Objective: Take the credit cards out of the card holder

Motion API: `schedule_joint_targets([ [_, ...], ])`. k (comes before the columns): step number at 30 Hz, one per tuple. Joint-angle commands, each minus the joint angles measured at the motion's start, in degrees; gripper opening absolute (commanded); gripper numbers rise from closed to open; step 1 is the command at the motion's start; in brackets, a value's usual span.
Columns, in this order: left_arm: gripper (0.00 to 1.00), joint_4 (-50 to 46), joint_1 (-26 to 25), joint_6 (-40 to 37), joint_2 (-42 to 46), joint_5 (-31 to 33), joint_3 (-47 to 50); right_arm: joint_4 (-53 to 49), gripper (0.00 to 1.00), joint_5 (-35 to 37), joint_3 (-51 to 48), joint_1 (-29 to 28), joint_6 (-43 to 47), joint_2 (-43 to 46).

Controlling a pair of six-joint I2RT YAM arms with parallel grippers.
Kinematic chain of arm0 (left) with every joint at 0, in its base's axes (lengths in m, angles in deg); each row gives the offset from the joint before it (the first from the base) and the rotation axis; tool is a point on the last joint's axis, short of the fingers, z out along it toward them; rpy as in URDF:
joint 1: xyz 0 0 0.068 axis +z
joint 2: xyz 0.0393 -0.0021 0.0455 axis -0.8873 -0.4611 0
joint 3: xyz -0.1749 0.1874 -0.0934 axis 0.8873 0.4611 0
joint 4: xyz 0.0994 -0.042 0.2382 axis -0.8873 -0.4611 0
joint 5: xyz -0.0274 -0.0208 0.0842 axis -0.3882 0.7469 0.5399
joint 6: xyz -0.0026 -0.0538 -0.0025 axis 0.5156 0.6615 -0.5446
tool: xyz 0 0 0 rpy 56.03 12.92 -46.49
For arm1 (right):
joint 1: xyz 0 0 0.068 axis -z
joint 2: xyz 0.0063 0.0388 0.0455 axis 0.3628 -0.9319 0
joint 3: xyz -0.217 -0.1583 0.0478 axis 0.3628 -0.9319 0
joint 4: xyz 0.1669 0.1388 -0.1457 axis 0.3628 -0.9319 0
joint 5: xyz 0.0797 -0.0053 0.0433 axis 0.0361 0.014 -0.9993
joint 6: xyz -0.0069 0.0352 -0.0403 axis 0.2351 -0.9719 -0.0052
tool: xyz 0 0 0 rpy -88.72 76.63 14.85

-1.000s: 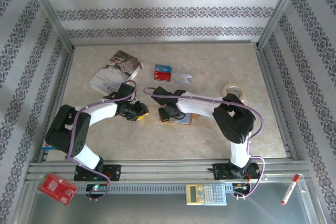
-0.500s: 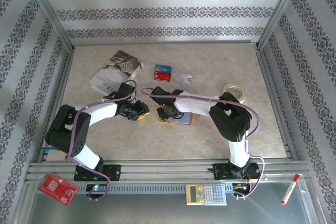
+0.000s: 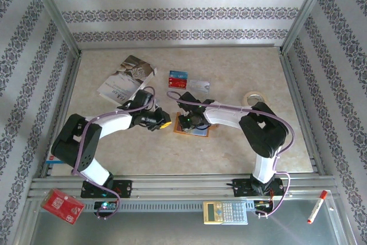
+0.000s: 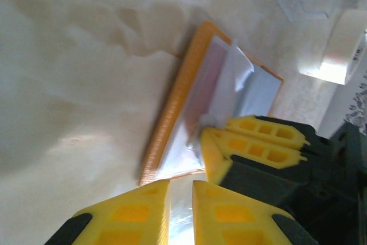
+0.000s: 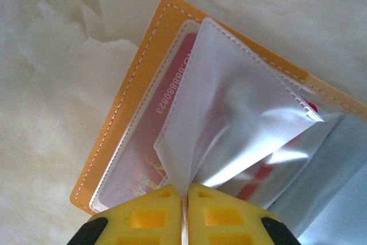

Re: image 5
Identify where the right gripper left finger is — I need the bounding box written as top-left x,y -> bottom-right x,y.
67,184 -> 184,245

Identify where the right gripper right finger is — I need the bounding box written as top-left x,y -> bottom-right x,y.
186,181 -> 302,245

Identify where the red plastic card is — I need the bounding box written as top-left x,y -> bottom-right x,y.
99,32 -> 319,211

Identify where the orange card holder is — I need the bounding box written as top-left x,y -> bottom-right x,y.
70,0 -> 367,245

